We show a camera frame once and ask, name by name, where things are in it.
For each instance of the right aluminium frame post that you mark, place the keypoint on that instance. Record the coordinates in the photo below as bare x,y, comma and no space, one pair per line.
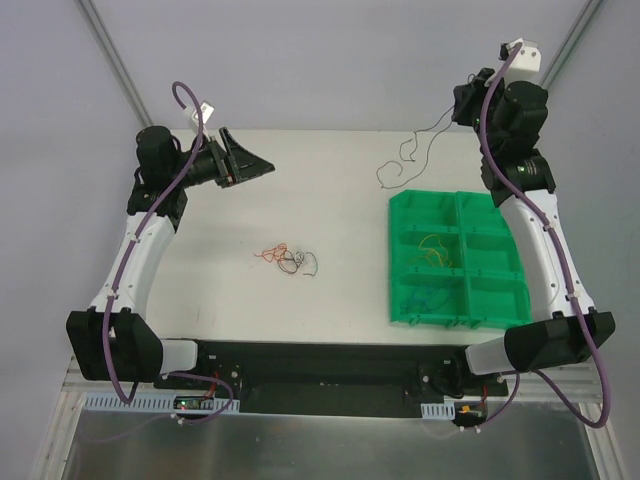
584,20

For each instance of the aluminium frame post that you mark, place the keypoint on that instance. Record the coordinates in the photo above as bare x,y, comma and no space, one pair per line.
104,41
584,20

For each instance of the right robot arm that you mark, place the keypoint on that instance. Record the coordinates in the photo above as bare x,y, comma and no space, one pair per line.
567,328

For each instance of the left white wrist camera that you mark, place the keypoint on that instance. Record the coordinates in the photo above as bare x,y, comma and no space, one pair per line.
199,115

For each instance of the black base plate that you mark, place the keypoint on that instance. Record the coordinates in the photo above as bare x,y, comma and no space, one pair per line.
359,380

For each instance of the left aluminium frame post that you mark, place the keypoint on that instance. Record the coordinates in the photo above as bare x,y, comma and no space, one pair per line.
104,41

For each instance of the aluminium front rail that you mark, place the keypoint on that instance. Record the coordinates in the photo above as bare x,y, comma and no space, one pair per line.
550,385

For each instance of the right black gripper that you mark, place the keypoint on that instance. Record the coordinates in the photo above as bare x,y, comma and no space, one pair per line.
465,100

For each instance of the green compartment tray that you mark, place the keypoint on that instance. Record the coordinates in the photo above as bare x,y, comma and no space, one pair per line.
453,263

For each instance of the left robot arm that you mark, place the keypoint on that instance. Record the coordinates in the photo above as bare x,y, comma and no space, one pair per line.
111,338

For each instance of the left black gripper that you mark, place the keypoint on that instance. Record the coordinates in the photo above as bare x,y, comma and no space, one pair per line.
226,163

